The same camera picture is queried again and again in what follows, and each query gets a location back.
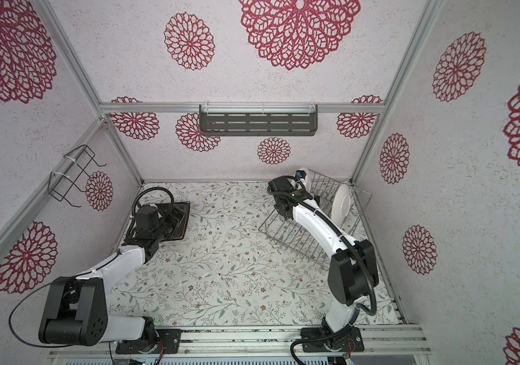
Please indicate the white round plate front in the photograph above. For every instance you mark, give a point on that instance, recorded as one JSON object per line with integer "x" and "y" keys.
{"x": 341, "y": 205}

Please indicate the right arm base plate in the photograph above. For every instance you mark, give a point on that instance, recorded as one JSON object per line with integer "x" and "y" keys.
{"x": 349, "y": 341}

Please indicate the black wire wall basket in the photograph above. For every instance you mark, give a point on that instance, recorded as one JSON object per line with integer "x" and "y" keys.
{"x": 60, "y": 183}

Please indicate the grey wall shelf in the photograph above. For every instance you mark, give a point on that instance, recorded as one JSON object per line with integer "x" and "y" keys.
{"x": 286, "y": 123}

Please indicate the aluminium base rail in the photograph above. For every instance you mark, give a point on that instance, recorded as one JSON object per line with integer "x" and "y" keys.
{"x": 255, "y": 342}

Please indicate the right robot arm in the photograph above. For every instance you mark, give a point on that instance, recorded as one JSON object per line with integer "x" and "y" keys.
{"x": 352, "y": 266}

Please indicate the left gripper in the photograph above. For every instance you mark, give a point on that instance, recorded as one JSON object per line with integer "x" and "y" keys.
{"x": 175, "y": 219}

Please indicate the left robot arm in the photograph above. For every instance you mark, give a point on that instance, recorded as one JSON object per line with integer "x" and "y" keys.
{"x": 76, "y": 309}

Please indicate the black plate with gold rim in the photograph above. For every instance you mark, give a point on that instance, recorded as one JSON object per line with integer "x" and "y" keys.
{"x": 185, "y": 206}

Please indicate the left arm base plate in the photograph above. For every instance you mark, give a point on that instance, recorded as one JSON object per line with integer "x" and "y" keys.
{"x": 168, "y": 340}

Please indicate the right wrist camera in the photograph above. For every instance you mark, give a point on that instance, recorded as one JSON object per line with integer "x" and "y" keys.
{"x": 300, "y": 176}

